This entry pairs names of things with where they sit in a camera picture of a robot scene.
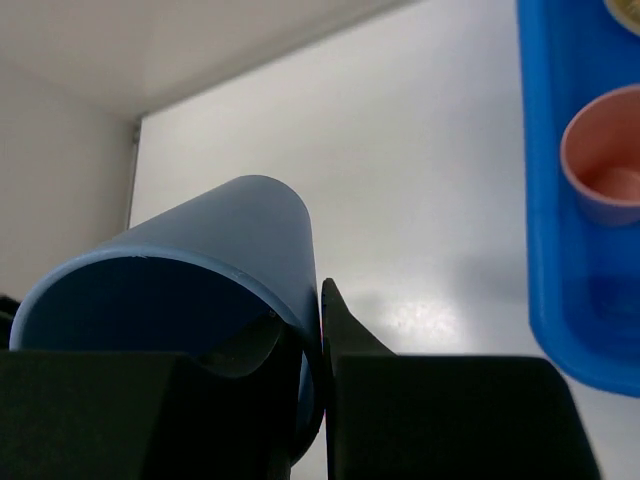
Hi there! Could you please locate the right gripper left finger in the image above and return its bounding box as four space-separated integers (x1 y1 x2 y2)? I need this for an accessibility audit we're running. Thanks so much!
1 315 302 479

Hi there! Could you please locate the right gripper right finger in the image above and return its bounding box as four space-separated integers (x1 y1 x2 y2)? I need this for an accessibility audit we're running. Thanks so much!
322 279 600 479

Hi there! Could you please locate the blue plastic cup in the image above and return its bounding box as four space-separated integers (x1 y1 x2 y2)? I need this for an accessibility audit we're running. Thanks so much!
9 175 323 458

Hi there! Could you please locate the pink plastic cup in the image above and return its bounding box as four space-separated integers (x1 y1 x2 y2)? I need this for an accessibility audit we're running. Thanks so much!
559 84 639 227

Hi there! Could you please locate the green-rimmed bamboo woven plate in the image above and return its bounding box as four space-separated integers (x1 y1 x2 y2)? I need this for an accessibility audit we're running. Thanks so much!
604 0 640 36

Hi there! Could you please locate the blue plastic bin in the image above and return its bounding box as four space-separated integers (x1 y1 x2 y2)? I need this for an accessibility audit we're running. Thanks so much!
516 1 639 397

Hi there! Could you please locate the aluminium table edge rail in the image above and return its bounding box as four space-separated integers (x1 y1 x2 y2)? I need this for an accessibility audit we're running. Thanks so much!
125 117 143 228

